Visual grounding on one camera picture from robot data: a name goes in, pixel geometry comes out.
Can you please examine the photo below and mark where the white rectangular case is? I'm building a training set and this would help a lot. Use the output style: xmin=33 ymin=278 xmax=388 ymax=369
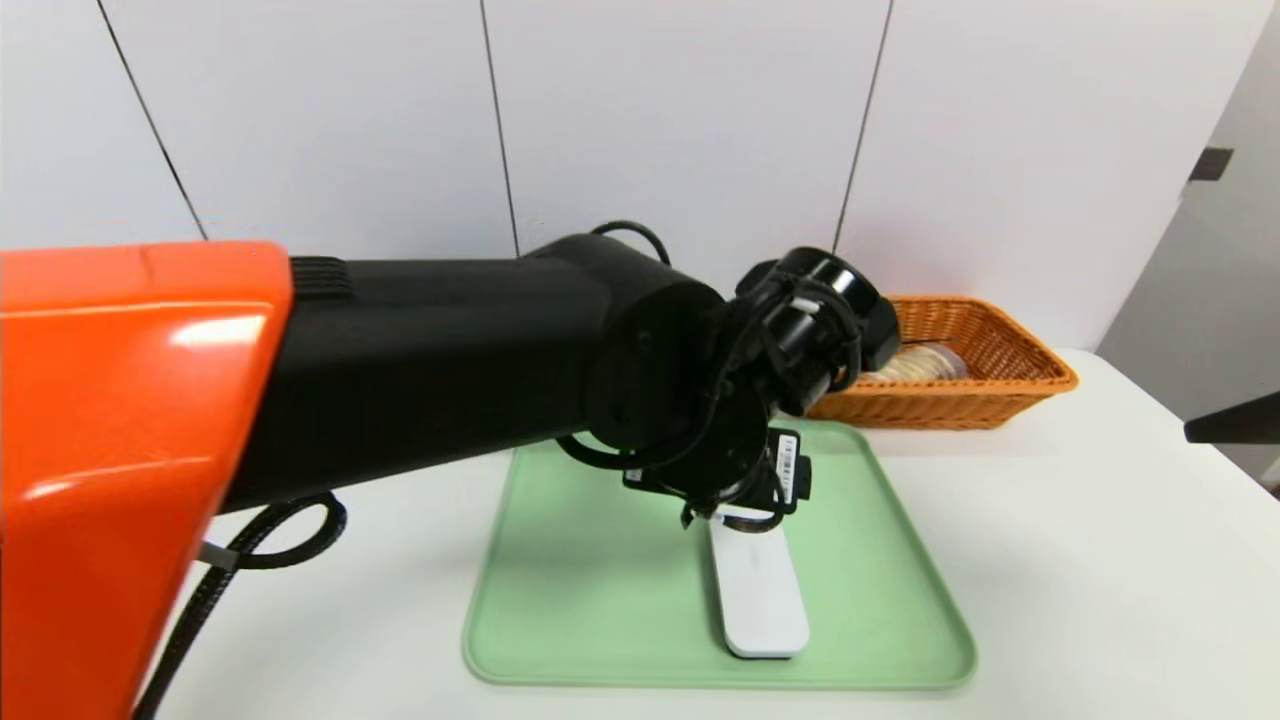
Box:
xmin=707 ymin=505 xmax=811 ymax=660

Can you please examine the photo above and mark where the long striped bread loaf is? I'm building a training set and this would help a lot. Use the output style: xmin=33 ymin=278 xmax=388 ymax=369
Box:
xmin=868 ymin=343 xmax=971 ymax=384

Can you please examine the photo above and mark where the orange wicker basket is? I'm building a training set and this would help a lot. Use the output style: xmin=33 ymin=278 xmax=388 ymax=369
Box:
xmin=805 ymin=295 xmax=1080 ymax=431

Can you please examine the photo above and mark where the light green plastic tray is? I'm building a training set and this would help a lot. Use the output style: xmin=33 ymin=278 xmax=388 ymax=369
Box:
xmin=463 ymin=418 xmax=978 ymax=691

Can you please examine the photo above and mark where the left wrist thin black cable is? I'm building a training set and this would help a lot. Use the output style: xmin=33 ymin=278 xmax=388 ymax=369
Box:
xmin=555 ymin=220 xmax=866 ymax=533

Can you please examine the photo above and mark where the left arm thick black cable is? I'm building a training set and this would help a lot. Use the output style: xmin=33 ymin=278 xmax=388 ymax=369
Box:
xmin=133 ymin=492 xmax=349 ymax=720

